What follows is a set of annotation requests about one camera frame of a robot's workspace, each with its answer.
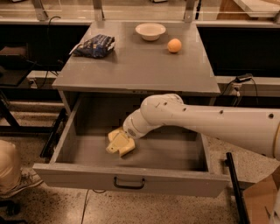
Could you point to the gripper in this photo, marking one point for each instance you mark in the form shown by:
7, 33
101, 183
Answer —
129, 129

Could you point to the yellow sponge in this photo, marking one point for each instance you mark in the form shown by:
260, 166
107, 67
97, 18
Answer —
126, 146

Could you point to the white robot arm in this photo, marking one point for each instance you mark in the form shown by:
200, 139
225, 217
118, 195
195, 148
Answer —
253, 129

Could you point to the grey open top drawer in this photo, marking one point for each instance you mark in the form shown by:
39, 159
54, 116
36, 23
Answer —
172, 160

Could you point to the grey cabinet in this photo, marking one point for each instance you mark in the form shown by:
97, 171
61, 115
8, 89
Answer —
115, 85

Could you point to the grey sneaker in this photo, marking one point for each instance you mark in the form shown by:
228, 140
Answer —
23, 182

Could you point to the blue chip bag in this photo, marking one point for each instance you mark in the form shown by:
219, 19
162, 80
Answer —
97, 47

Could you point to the person's beige trouser leg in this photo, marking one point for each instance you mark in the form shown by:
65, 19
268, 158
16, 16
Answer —
10, 167

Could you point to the orange fruit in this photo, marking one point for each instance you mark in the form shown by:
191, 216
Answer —
174, 45

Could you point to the white bowl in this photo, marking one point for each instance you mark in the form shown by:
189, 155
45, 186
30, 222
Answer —
150, 31

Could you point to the black power adapter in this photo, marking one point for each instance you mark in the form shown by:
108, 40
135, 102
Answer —
243, 78

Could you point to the black metal bar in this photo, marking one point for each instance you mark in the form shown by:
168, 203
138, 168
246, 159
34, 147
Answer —
243, 217

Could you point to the cardboard box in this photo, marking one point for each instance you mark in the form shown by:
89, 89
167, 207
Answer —
262, 200

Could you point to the black drawer handle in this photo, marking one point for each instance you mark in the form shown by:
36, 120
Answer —
129, 185

